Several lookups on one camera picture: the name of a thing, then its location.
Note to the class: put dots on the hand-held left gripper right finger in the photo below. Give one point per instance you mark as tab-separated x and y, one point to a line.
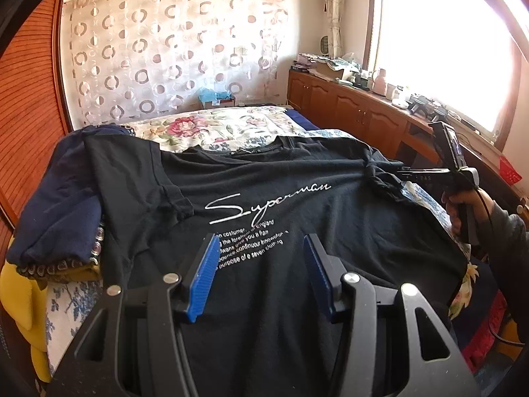
320	273

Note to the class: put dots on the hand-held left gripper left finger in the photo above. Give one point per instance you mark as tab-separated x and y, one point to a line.
204	273

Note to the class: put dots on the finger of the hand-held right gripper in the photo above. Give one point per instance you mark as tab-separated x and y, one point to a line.
417	172

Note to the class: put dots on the black printed t-shirt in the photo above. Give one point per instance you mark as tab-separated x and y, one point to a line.
256	165

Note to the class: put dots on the person's right forearm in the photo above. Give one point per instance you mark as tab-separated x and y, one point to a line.
510	256

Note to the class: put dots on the person's right hand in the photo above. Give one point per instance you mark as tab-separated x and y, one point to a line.
475	211

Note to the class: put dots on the red basket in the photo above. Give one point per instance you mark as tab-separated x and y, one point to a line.
510	169

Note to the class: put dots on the black devices on cabinet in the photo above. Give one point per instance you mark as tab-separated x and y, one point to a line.
425	105

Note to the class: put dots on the white jar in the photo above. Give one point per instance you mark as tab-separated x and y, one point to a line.
390	90

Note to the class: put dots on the wooden cabinet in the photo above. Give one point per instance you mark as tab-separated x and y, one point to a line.
351	107

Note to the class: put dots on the pink thermos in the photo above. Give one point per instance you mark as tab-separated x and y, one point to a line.
379	79

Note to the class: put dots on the window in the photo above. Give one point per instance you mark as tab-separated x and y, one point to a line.
438	41

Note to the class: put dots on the blue bed sheet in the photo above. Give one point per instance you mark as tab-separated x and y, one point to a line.
299	119

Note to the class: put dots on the blue floral quilt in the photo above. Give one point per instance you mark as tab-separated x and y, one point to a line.
70	310

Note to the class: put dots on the pink floral blanket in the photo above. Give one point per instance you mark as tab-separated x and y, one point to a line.
186	126

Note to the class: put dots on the folded navy garment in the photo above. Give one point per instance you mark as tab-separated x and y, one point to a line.
53	198

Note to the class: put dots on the red cloth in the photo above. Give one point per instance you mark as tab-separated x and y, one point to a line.
483	331

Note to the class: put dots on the narrow window curtain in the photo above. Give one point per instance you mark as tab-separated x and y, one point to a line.
332	12

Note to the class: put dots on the yellow cloth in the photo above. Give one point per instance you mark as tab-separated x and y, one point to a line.
20	297

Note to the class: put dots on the circle patterned curtain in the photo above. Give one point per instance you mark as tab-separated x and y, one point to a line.
144	49

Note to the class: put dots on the wooden slatted wardrobe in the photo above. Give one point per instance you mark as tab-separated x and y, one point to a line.
33	111

